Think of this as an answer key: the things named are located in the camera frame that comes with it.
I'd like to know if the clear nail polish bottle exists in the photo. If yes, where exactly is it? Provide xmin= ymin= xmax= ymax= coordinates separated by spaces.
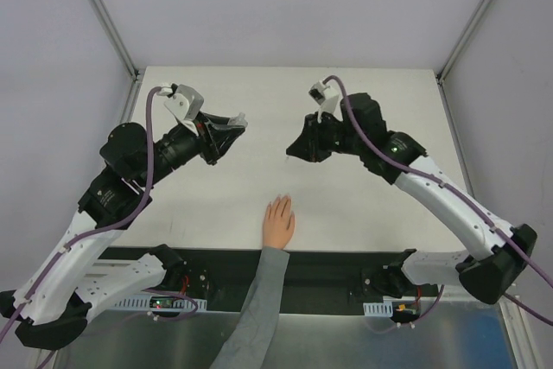
xmin=227 ymin=112 xmax=248 ymax=129

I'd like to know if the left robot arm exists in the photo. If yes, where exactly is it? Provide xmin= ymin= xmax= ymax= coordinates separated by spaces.
xmin=1 ymin=112 xmax=247 ymax=351

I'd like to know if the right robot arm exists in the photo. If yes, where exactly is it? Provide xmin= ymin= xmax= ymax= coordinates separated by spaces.
xmin=286 ymin=84 xmax=537 ymax=304

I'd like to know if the grey sleeved forearm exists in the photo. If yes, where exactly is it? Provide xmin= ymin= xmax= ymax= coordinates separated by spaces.
xmin=211 ymin=247 xmax=289 ymax=368

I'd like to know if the mannequin hand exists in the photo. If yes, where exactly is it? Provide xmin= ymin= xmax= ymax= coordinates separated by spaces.
xmin=262 ymin=194 xmax=296 ymax=250

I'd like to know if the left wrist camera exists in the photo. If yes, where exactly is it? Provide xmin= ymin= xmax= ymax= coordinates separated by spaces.
xmin=157 ymin=84 xmax=204 ymax=136

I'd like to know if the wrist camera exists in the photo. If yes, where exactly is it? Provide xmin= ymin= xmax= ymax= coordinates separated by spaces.
xmin=308 ymin=80 xmax=340 ymax=124
xmin=157 ymin=84 xmax=204 ymax=136

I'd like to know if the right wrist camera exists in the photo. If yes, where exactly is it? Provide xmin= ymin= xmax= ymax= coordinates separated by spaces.
xmin=308 ymin=80 xmax=340 ymax=124

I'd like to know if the left aluminium frame post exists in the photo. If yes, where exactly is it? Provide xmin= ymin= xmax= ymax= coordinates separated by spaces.
xmin=64 ymin=0 xmax=143 ymax=81

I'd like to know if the aluminium frame post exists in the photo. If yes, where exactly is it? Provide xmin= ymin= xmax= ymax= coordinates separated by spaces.
xmin=436 ymin=0 xmax=495 ymax=86
xmin=64 ymin=0 xmax=143 ymax=81

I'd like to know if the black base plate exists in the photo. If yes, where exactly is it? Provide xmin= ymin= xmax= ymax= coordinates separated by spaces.
xmin=105 ymin=246 xmax=440 ymax=315

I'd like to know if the left white cable duct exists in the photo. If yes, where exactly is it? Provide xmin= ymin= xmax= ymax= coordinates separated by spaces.
xmin=110 ymin=293 xmax=207 ymax=313

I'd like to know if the white cable duct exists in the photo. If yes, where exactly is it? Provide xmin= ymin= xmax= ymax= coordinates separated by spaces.
xmin=110 ymin=293 xmax=207 ymax=313
xmin=363 ymin=301 xmax=394 ymax=318

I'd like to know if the right white cable duct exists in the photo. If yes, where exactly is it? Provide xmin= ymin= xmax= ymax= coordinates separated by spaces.
xmin=363 ymin=301 xmax=394 ymax=318

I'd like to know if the right aluminium frame post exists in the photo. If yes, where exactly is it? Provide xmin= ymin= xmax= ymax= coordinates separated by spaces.
xmin=436 ymin=0 xmax=495 ymax=86

